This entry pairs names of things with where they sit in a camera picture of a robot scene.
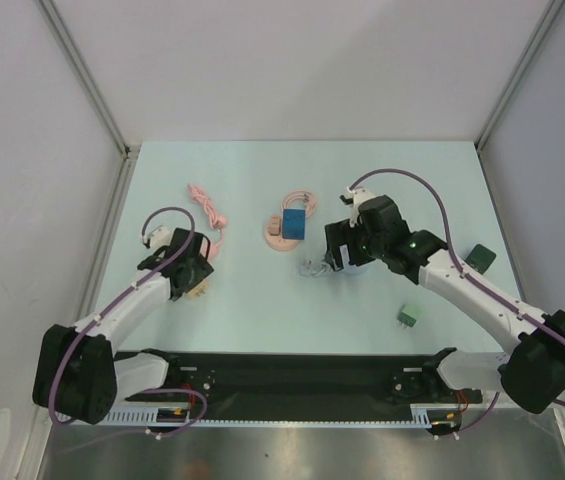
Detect aluminium front frame rail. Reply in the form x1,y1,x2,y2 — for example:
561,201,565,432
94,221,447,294
31,364,565,407

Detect dark green cube adapter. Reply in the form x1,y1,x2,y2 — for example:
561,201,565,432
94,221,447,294
465,244,497,274

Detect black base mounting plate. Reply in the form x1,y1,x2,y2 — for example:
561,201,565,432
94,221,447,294
61,349,546,426

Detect round pink power strip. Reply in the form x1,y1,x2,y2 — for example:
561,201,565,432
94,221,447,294
264,225,301,252

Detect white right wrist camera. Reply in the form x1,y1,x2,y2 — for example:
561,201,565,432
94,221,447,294
340,187,376,227

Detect green plug adapter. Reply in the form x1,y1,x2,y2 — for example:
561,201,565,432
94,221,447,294
397,303,422,328

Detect long pink power strip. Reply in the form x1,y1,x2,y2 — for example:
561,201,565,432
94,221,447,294
200,235,223,262

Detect left aluminium side rail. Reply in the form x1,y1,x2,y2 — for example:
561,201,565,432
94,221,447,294
74,145,141,321

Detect left aluminium frame post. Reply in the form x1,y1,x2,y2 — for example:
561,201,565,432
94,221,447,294
34,0,131,159

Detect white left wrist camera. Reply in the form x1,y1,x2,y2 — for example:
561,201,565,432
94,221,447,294
142,225,172,249

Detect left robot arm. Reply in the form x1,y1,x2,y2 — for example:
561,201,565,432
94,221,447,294
32,228,213,424

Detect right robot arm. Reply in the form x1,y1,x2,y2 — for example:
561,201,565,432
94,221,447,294
325,188,565,414

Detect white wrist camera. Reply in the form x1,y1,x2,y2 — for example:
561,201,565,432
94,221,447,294
340,187,376,227
142,225,172,249

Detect pink brown USB charger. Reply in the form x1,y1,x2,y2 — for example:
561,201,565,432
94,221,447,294
266,215,282,237

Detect blue cube socket adapter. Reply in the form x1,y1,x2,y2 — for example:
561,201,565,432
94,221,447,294
281,208,306,241

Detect tan cube plug adapter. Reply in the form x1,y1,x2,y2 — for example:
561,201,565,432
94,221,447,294
187,279,209,299

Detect aluminium frame post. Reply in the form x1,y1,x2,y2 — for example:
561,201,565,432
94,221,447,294
34,0,131,159
474,0,565,156

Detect right aluminium frame post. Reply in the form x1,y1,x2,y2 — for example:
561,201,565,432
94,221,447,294
474,0,565,156

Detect round blue power strip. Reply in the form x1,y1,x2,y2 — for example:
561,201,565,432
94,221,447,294
298,260,368,278

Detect pink strip power cable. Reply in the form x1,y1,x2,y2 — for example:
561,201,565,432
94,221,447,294
186,183,231,246

